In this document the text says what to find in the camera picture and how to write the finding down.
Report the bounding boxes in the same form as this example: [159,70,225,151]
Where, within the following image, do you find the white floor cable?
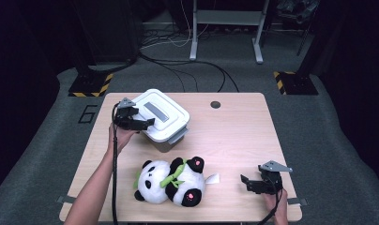
[140,0,211,51]

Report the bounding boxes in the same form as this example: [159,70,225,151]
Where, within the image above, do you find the clear plastic storage box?
[142,126,190,154]

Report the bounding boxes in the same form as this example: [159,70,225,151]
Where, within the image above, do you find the black base with yellow stripes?
[273,70,320,97]
[68,71,114,98]

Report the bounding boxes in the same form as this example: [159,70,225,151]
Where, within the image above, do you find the white plastic box lid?
[130,88,191,144]

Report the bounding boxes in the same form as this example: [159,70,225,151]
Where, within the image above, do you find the grey tape strip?
[55,194,78,205]
[286,197,310,207]

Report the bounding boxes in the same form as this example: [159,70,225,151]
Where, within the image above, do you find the person's right hand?
[262,187,289,221]

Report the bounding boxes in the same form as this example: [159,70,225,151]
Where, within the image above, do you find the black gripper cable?
[258,179,284,225]
[110,102,121,225]

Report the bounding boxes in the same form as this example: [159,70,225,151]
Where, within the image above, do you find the black floor cables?
[136,29,241,94]

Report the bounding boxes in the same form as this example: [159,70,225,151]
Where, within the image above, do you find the dark equipment pile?
[275,0,321,25]

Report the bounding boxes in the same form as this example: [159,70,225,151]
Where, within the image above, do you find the person's left hand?
[107,122,139,155]

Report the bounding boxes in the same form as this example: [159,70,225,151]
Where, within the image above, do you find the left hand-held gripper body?
[113,97,141,131]

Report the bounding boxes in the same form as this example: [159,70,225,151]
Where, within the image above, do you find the panda plush toy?
[133,156,220,208]

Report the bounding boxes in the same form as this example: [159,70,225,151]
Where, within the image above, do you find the dark cabinet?
[72,0,143,64]

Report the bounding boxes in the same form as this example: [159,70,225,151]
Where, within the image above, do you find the white metal stand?
[189,0,270,66]

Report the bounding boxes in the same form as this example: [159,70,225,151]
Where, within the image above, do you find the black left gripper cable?
[110,102,121,225]

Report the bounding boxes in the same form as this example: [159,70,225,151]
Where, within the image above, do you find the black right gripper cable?
[258,179,284,225]

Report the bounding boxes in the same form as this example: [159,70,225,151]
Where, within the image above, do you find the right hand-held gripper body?
[257,159,294,196]

